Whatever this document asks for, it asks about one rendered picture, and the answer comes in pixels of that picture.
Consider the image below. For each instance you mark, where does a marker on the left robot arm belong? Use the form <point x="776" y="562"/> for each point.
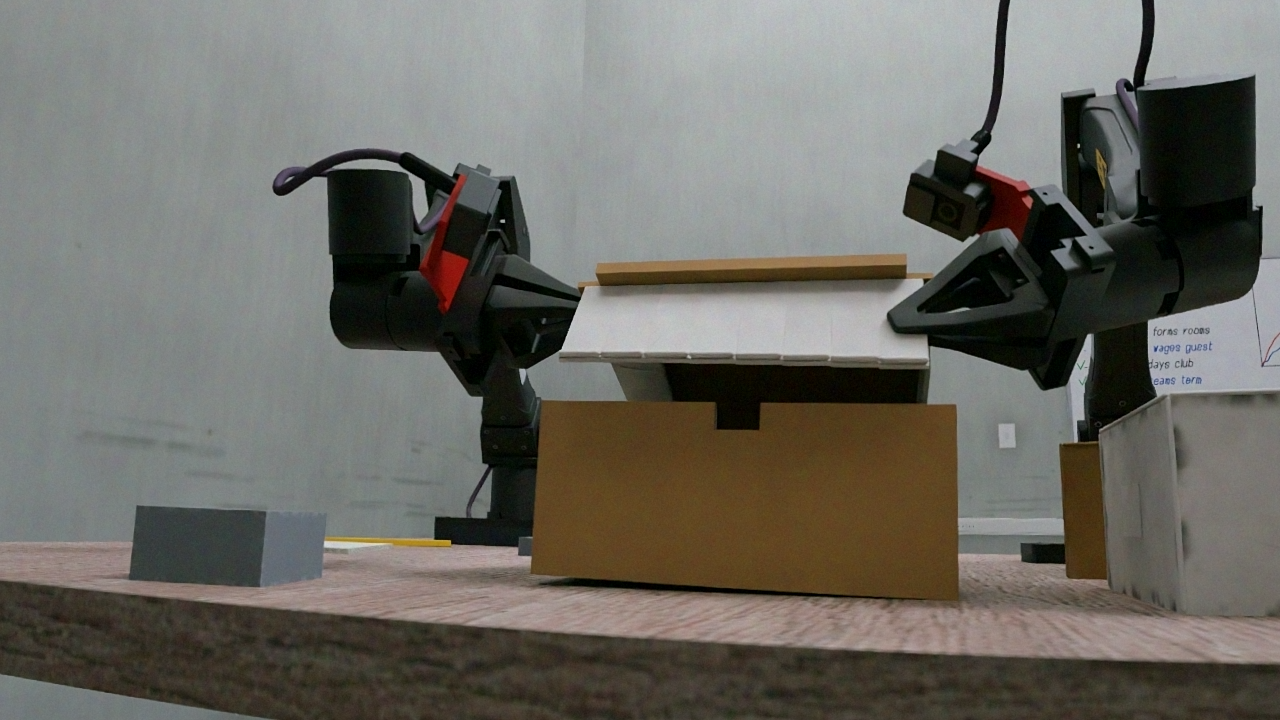
<point x="1197" y="139"/>

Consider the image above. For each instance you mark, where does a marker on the white box with tan tape band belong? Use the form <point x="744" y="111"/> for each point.
<point x="1191" y="502"/>

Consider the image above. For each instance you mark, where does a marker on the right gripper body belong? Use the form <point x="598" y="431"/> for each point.
<point x="462" y="287"/>

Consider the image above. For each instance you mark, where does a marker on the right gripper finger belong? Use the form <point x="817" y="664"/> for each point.
<point x="509" y="310"/>
<point x="515" y="272"/>

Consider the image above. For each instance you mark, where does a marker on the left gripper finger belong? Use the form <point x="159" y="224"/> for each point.
<point x="1014" y="352"/>
<point x="1024" y="309"/>

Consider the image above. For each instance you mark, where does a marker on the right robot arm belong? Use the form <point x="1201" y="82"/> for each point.
<point x="368" y="216"/>

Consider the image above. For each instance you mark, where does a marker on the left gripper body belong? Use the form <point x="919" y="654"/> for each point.
<point x="1075" y="277"/>

